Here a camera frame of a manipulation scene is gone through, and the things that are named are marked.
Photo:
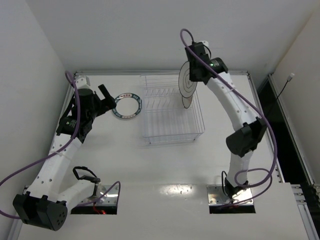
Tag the white plate grey rings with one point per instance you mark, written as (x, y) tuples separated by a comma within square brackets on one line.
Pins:
[(185, 82)]

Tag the green rimmed white plate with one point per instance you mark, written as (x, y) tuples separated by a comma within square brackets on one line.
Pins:
[(128, 106)]

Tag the white wire dish rack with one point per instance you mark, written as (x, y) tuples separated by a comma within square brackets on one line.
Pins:
[(165, 120)]

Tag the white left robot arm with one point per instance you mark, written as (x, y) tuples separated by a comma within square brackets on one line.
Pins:
[(43, 204)]

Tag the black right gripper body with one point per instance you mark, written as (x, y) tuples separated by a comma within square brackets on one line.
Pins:
[(196, 75)]

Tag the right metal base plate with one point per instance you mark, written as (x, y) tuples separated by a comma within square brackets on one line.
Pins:
[(216, 197)]

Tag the orange sunburst plate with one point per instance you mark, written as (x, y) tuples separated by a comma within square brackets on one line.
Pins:
[(187, 101)]

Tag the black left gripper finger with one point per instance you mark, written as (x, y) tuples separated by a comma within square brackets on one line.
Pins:
[(104, 91), (110, 102)]

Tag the aluminium frame rail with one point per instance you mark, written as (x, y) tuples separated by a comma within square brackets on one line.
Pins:
[(291, 167)]

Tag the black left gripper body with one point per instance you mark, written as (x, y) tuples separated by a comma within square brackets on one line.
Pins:
[(100, 101)]

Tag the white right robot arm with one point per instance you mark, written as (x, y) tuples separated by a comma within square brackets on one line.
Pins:
[(248, 127)]

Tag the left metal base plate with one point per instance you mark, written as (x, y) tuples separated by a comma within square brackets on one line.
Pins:
[(106, 198)]

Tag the metal base plate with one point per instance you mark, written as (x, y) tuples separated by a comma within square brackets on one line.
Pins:
[(106, 198), (216, 197)]

